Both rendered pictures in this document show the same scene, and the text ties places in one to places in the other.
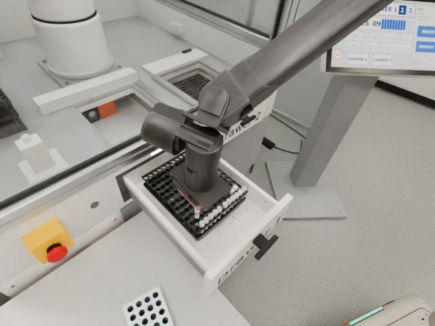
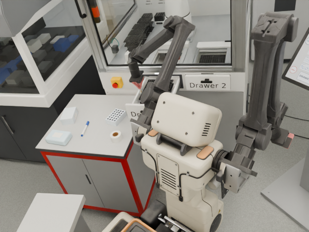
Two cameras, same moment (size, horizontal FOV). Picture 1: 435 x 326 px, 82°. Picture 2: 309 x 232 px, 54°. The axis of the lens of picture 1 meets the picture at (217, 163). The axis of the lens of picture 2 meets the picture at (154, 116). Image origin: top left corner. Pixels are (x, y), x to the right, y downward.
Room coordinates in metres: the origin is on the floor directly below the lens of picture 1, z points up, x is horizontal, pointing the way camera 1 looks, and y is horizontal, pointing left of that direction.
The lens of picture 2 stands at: (-0.13, -1.51, 2.02)
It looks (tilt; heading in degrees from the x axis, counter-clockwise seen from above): 39 degrees down; 73
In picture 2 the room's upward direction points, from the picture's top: 12 degrees counter-clockwise
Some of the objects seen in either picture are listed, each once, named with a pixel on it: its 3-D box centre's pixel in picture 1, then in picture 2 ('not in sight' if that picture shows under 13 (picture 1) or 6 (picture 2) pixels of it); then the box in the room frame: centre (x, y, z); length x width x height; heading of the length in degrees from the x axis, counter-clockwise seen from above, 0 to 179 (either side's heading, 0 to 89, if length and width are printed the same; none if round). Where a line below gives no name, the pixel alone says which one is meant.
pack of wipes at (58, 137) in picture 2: not in sight; (58, 137); (-0.29, 0.14, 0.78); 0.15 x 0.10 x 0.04; 135
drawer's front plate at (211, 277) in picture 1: (250, 241); (148, 112); (0.28, -0.10, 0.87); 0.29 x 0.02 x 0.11; 140
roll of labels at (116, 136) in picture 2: not in sight; (116, 136); (0.04, -0.08, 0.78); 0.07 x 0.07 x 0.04
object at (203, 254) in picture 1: (191, 190); (157, 92); (0.41, 0.06, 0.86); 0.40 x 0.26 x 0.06; 50
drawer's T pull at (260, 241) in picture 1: (262, 242); not in sight; (0.26, -0.12, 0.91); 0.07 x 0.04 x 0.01; 140
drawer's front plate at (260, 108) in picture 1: (238, 122); (207, 82); (0.72, -0.06, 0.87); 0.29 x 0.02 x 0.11; 140
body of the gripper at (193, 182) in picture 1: (200, 173); (135, 72); (0.29, 0.03, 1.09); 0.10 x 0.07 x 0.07; 48
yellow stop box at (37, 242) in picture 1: (50, 241); (117, 82); (0.22, 0.35, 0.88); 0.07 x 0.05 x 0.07; 140
